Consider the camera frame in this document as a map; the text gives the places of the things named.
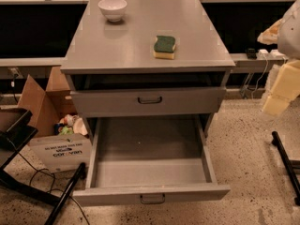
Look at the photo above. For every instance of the black plug on ledge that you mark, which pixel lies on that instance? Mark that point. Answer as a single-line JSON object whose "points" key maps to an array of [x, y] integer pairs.
{"points": [[251, 53]]}

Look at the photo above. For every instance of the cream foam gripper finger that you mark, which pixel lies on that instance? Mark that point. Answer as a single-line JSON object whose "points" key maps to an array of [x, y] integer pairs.
{"points": [[282, 87], [270, 35]]}

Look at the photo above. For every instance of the grey drawer cabinet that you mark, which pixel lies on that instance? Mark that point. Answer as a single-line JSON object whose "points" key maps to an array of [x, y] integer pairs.
{"points": [[119, 56]]}

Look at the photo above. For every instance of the open cardboard box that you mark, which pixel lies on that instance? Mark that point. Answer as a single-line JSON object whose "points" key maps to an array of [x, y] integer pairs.
{"points": [[57, 152]]}

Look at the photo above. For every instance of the open grey lower drawer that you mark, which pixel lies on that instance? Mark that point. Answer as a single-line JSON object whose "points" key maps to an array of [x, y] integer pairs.
{"points": [[149, 160]]}

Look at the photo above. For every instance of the black bar right floor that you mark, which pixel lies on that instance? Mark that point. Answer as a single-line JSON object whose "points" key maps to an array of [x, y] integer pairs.
{"points": [[290, 166]]}

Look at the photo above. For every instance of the green and yellow sponge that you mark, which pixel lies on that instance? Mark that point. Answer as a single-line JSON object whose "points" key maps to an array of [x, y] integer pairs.
{"points": [[164, 47]]}

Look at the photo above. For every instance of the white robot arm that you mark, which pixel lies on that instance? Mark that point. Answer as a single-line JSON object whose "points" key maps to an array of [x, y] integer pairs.
{"points": [[289, 33]]}

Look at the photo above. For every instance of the white ceramic bowl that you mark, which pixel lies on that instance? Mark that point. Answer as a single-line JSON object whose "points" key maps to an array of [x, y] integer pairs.
{"points": [[113, 10]]}

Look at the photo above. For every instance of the toys inside cardboard box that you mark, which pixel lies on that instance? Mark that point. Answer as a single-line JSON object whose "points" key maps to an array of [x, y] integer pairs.
{"points": [[70, 124]]}

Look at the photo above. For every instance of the closed grey upper drawer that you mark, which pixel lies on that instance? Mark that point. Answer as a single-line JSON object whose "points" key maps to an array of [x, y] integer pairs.
{"points": [[140, 102]]}

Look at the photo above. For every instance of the white power adapter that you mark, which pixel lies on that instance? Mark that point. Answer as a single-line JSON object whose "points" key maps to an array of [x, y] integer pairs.
{"points": [[263, 53], [277, 54]]}

